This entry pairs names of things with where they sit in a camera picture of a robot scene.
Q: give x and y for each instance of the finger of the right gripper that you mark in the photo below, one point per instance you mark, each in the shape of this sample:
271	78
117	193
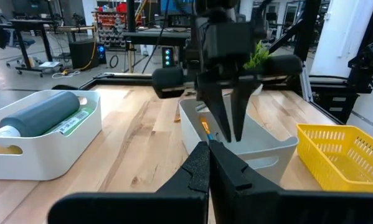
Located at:
242	102
214	99

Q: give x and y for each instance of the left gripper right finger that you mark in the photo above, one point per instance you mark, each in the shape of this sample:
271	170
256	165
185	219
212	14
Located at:
251	202

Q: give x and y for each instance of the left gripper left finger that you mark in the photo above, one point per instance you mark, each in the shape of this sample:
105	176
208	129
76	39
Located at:
173	202

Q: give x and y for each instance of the blue brush gold ferrule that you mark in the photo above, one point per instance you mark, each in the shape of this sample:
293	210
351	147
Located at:
205	126

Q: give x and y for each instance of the light grey storage bin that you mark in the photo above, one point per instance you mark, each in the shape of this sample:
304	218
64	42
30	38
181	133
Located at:
187	124

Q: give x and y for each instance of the yellow slotted plastic basket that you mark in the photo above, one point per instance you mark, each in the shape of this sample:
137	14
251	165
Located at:
345	174

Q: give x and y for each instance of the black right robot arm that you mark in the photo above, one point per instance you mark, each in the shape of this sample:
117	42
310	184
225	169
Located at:
217	12

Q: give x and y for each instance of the artificial green potted plant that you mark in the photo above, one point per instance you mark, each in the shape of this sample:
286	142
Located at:
257	57

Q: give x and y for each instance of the computer with green lights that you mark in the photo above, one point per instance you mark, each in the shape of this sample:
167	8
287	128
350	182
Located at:
167	57

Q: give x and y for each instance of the black workbench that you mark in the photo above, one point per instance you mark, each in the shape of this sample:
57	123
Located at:
155	37

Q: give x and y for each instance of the shelf with red bins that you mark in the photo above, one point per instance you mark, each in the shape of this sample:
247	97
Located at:
111	21

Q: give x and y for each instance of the green cardboard roller packaging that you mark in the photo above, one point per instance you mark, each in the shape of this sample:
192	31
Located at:
77	119

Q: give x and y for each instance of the black computer tower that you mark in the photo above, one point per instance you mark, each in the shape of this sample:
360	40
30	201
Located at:
83	54

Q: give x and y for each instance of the black rolling desk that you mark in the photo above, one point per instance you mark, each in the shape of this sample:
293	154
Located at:
30	25

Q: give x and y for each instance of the black office chair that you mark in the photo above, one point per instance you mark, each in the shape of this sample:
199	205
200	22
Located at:
1	35

